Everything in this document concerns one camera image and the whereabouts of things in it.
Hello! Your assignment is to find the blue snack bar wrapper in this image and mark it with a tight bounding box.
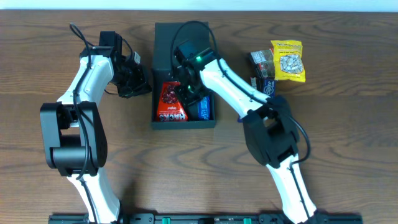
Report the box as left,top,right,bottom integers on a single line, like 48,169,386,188
197,96,211,120

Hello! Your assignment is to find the red Hacks candy bag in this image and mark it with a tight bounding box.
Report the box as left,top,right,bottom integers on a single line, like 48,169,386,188
155,82,188,122

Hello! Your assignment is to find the black gift box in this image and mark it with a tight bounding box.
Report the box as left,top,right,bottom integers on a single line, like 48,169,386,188
151,22,216,129

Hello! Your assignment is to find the green snack bar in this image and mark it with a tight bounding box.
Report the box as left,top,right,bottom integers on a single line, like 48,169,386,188
250,77,259,90

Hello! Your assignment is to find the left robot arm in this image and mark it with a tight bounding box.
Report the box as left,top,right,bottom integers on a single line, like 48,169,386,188
40,46,151,223

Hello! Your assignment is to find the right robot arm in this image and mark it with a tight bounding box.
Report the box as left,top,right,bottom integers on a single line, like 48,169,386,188
173,49,317,223

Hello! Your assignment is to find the blue Eclipse gum pack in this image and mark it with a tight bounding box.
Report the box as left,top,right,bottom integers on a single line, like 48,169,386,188
262,79,276,98

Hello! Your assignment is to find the clear trail mix packet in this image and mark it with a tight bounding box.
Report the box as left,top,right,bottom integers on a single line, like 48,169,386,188
249,49,275,80

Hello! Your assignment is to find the yellow nut snack bag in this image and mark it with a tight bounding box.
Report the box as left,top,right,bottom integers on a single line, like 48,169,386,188
271,40,306,83

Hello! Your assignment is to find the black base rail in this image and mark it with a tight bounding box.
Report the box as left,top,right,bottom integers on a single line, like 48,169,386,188
48,212,363,224

